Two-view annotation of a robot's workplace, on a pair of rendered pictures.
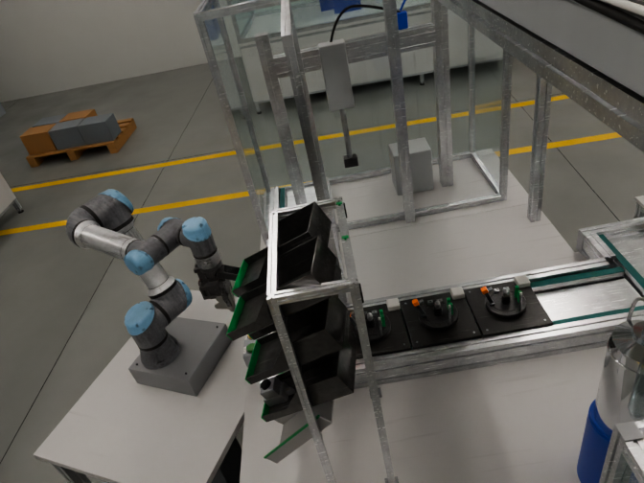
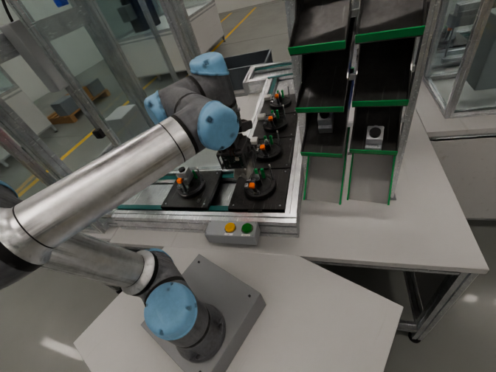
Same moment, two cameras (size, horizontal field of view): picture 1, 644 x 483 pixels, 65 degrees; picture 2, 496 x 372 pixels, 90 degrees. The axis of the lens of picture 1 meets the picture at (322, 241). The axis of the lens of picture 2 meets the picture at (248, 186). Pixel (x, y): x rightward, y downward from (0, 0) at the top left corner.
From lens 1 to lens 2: 151 cm
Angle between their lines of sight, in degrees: 52
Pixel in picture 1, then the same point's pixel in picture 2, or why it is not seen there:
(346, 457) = not seen: hidden behind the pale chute
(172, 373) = (241, 314)
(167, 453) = (335, 340)
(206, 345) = (218, 273)
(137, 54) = not seen: outside the picture
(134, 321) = (181, 310)
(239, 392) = (276, 260)
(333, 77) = (41, 54)
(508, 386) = not seen: hidden behind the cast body
